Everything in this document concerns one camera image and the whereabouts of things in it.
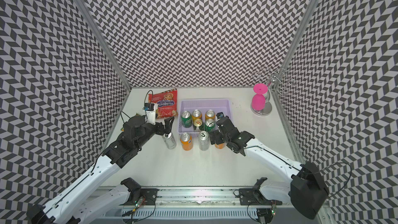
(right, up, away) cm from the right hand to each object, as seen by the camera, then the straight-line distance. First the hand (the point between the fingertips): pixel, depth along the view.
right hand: (219, 134), depth 82 cm
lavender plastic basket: (+2, +15, +24) cm, 28 cm away
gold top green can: (-12, +4, +7) cm, 14 cm away
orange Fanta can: (+1, -7, +4) cm, 9 cm away
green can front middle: (-5, +5, +6) cm, 9 cm away
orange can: (-5, +10, +10) cm, 15 cm away
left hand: (-27, +10, -9) cm, 30 cm away
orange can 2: (-17, -4, -1) cm, 18 cm away
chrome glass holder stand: (+31, +29, +1) cm, 43 cm away
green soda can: (-19, +8, +8) cm, 22 cm away
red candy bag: (-35, +17, +23) cm, 45 cm away
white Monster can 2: (-8, -2, -4) cm, 9 cm away
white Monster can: (-26, -3, -2) cm, 26 cm away
